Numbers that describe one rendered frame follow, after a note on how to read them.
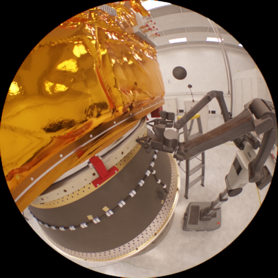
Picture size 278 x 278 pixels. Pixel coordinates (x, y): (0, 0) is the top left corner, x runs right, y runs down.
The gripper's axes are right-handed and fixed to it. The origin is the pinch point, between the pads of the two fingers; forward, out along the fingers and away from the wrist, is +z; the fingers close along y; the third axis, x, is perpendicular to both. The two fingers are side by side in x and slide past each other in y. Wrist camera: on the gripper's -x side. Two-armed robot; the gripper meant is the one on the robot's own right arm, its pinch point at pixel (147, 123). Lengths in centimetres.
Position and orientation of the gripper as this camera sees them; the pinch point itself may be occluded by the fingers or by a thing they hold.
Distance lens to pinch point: 76.0
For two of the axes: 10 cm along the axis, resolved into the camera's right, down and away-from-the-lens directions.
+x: 0.2, 8.8, 4.7
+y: -1.4, 4.7, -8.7
